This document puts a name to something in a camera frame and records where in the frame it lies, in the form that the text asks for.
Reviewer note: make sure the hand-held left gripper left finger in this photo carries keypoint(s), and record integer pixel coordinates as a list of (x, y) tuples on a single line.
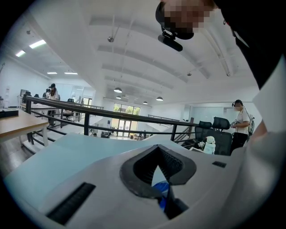
[(100, 196)]

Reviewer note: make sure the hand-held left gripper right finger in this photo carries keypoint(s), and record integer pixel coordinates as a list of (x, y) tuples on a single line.
[(212, 190)]

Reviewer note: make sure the blue cloth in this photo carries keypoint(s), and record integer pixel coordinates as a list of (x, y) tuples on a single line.
[(163, 186)]

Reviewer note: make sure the person's right forearm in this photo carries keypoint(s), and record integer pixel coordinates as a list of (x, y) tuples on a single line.
[(259, 133)]

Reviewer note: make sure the white patterned plush toy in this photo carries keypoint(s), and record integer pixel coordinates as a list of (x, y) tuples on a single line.
[(210, 145)]

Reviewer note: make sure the small white bouquet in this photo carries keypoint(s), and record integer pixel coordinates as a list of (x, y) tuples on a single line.
[(201, 145)]

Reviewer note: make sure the black office chair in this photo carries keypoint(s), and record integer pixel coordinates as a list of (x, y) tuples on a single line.
[(201, 133), (223, 141)]

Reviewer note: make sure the person's light trousers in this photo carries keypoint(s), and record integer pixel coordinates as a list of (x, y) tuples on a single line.
[(263, 167)]

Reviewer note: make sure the light blue table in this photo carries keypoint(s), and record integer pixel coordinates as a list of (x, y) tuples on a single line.
[(87, 121)]

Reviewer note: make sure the large glass window front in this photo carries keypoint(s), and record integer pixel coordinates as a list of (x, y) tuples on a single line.
[(126, 120)]

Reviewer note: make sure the wooden desk with white legs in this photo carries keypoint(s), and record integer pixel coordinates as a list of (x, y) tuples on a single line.
[(20, 125)]

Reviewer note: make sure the rectangular ceiling light panel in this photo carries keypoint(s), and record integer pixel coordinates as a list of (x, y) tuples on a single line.
[(20, 53), (52, 73), (37, 44), (71, 73)]

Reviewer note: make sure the person's black shirt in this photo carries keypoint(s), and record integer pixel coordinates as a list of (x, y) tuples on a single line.
[(257, 33)]

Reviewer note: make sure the person's head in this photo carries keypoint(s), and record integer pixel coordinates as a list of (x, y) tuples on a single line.
[(185, 15)]

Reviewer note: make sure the black head-mounted camera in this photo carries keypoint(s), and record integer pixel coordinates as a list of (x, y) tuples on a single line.
[(171, 41)]

